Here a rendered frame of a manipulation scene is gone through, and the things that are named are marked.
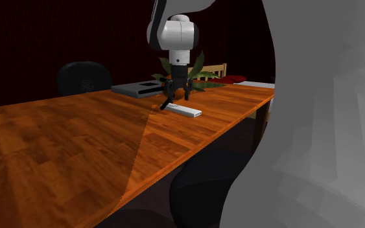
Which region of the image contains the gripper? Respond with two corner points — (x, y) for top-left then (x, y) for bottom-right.
(159, 63), (194, 111)

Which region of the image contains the white remote control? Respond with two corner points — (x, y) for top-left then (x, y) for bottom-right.
(164, 102), (202, 119)

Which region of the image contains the green plant in orange pot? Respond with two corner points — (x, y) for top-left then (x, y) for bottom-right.
(151, 50), (226, 99)

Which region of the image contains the light wooden chair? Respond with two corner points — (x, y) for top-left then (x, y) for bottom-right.
(187, 63), (228, 80)

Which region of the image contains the grey flat laptop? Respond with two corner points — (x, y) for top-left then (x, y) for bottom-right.
(110, 80), (166, 99)

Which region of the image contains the red pillow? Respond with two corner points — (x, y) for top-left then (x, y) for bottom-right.
(216, 74), (248, 85)

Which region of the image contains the black round-backed chair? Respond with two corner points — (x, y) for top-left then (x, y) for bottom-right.
(169, 149), (256, 228)
(56, 61), (113, 97)

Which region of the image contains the wooden table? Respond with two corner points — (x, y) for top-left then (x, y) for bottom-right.
(0, 82), (276, 228)

